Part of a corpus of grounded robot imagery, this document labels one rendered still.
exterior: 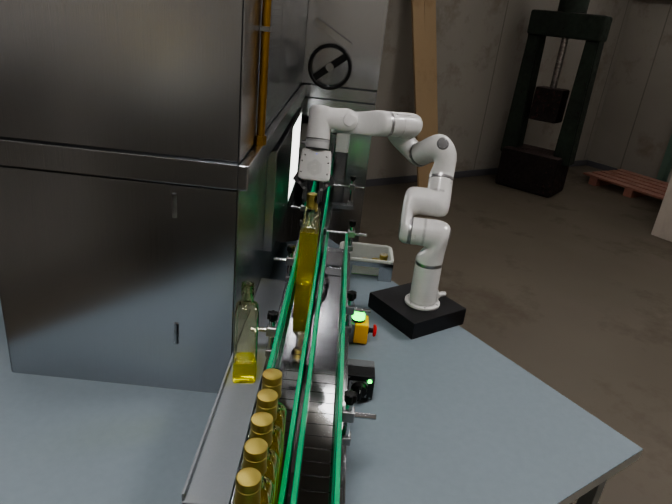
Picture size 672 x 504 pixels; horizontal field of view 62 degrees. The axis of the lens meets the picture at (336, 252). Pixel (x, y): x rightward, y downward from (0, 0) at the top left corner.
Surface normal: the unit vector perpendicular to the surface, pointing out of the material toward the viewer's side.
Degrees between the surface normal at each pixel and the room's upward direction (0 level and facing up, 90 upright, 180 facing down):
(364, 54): 90
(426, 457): 0
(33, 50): 90
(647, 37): 90
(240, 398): 0
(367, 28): 90
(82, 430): 0
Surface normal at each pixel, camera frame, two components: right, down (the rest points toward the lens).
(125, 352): -0.04, 0.39
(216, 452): 0.10, -0.91
